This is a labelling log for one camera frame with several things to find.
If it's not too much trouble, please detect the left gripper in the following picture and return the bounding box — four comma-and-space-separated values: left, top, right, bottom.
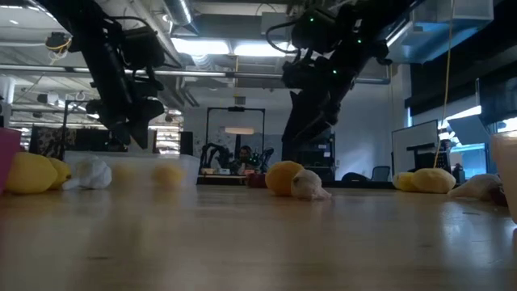
84, 76, 166, 150

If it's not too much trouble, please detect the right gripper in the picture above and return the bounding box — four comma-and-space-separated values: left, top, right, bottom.
281, 56, 367, 152

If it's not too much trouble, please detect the orange-tinted lemon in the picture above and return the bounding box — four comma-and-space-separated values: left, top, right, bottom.
264, 160, 305, 197

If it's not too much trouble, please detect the pale yellow lemon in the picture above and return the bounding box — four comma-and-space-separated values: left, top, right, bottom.
410, 167, 457, 195

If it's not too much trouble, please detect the clear plastic container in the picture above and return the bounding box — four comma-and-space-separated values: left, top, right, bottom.
63, 150, 202, 188

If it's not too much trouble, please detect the black equipment rack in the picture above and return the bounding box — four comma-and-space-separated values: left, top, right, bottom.
281, 133, 337, 183

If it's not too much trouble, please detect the black speaker box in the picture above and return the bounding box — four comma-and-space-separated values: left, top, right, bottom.
179, 130, 195, 157

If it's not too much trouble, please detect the white strip lamp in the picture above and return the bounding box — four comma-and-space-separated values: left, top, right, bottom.
224, 126, 256, 136

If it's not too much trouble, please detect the person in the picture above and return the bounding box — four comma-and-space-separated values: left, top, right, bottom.
232, 145, 259, 175

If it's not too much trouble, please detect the black office chair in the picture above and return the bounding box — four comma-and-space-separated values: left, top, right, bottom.
341, 171, 371, 183

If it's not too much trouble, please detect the grey ceiling pipe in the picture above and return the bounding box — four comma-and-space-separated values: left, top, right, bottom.
0, 63, 391, 85

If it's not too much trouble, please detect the ceiling light panel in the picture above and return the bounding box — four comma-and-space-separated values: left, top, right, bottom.
171, 38, 231, 56
233, 40, 298, 58

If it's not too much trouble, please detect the grey office chair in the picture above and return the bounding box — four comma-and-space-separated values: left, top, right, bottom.
370, 165, 392, 183

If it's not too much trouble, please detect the white board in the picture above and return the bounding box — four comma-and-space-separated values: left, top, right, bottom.
390, 119, 440, 175

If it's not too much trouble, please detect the pink plastic tray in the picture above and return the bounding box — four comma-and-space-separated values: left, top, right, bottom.
0, 127, 22, 194

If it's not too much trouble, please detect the orange plastic tray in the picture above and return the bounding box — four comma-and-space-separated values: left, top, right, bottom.
490, 129, 517, 226

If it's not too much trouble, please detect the black gantry frame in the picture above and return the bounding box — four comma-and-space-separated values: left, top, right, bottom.
204, 106, 267, 171

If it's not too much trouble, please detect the silver ceiling duct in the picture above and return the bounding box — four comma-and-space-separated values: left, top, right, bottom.
161, 0, 201, 36

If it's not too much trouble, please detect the yellow hanging cable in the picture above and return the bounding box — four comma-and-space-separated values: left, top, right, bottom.
432, 0, 456, 170

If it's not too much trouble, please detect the large ceiling duct box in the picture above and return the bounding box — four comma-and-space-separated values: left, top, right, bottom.
387, 0, 496, 65

